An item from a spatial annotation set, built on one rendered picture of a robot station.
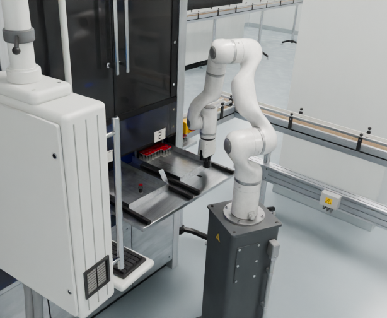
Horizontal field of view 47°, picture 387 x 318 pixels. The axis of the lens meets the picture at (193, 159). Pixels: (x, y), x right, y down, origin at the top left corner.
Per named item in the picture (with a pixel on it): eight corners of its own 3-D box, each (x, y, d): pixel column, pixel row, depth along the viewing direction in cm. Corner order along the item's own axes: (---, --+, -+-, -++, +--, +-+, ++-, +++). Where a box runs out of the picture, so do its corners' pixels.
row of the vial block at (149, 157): (144, 161, 240) (144, 154, 238) (166, 151, 253) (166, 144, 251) (147, 163, 239) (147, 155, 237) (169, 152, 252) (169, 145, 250)
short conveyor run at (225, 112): (170, 148, 266) (171, 124, 258) (152, 141, 274) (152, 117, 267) (236, 118, 313) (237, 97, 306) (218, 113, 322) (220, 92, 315)
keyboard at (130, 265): (52, 240, 189) (51, 236, 188) (77, 225, 199) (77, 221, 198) (123, 279, 170) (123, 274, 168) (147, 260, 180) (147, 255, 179)
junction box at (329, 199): (318, 203, 291) (321, 192, 286) (322, 200, 294) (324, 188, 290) (336, 211, 284) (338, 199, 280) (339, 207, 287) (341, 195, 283)
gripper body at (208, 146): (208, 130, 231) (207, 150, 236) (195, 135, 224) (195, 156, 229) (219, 134, 227) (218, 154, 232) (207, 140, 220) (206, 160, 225)
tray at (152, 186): (81, 184, 217) (80, 178, 215) (121, 166, 235) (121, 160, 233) (128, 211, 198) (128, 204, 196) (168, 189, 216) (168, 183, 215)
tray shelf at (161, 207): (73, 191, 214) (72, 188, 213) (170, 147, 263) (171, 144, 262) (143, 232, 188) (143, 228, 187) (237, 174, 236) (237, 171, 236)
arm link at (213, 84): (197, 77, 199) (190, 134, 217) (228, 74, 206) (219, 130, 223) (189, 69, 206) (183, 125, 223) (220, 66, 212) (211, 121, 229)
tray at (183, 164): (132, 161, 240) (132, 156, 239) (164, 147, 258) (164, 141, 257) (179, 183, 222) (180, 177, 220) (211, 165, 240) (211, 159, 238)
